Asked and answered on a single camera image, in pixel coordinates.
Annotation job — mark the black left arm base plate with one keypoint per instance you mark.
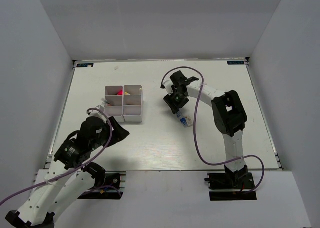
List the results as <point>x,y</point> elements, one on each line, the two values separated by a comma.
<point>112,189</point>

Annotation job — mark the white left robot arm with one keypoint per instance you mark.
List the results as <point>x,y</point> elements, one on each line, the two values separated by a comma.
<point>72,174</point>

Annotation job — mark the right blue table label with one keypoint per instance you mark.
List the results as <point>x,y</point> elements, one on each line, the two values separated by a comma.
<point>235,62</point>

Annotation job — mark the white eraser red print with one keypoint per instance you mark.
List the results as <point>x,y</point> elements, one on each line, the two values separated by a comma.
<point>189,121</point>

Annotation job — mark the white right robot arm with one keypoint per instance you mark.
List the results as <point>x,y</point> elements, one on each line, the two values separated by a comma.
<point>229,117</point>

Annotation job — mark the clear glue bottle blue cap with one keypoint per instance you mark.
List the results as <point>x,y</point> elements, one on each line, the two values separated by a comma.
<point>181,118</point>

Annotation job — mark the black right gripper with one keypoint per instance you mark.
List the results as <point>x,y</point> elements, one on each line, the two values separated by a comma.
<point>170,100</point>

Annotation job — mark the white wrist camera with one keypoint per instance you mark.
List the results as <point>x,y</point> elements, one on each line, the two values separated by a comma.
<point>98,111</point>
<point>168,86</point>

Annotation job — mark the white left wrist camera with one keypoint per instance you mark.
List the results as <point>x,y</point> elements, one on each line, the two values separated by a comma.
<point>98,111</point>

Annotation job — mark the white left organizer box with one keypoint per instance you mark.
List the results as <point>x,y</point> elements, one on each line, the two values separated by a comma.
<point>116,109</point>

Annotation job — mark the white organizer box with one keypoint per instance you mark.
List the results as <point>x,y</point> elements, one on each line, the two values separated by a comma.
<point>133,113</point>
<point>116,109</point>

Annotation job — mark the left blue table label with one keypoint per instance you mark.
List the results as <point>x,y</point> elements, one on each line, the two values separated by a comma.
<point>85,65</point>

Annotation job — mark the white right organizer box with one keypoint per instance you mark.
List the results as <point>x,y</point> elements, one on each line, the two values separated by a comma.
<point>133,113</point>

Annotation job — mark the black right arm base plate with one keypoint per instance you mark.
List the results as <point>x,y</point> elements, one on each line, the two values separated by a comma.
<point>231,188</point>

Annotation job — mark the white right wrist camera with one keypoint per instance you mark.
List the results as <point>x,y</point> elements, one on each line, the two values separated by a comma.
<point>168,86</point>

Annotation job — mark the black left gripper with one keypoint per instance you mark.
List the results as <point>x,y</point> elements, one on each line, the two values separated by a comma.
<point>119,133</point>

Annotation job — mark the blue table label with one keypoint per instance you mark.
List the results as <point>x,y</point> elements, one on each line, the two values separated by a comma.
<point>85,65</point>
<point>235,62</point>

